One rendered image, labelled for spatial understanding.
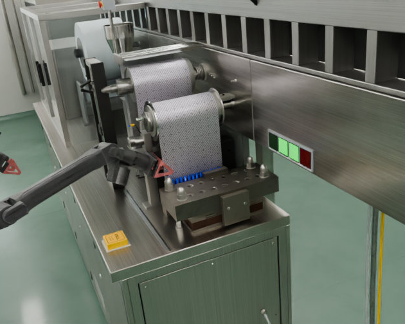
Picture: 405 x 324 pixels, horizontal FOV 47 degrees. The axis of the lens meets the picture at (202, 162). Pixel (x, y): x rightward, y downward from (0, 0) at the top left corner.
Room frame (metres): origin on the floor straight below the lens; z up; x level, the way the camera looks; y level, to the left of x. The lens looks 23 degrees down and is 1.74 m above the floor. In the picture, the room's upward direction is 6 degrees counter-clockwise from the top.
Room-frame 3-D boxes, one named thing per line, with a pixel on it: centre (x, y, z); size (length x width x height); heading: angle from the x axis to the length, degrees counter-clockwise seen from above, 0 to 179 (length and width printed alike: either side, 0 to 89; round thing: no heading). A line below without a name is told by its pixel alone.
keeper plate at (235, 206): (1.43, -0.10, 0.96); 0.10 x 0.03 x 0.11; 112
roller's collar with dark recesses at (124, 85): (1.84, 0.28, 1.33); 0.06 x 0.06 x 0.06; 22
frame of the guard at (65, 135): (3.07, 0.71, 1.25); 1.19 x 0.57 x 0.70; 22
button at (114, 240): (1.38, 0.32, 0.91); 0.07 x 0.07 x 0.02; 22
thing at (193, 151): (1.60, 0.03, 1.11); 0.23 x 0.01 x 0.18; 112
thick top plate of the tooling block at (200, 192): (1.51, -0.05, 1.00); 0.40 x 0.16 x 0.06; 112
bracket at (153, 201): (1.63, 0.22, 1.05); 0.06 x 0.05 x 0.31; 112
